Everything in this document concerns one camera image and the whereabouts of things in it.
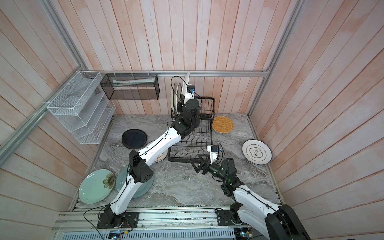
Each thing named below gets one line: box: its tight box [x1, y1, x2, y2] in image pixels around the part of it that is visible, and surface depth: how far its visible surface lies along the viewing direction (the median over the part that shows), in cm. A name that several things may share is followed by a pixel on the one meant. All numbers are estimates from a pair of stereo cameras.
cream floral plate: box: [170, 83, 177, 116], surface depth 82 cm
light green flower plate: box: [78, 169, 116, 205], surface depth 86 cm
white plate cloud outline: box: [242, 139, 273, 165], surface depth 100 cm
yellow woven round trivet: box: [212, 116, 235, 134], surface depth 116 cm
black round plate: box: [121, 129, 148, 150], surface depth 109 cm
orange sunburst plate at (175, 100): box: [174, 83, 180, 116], surface depth 82 cm
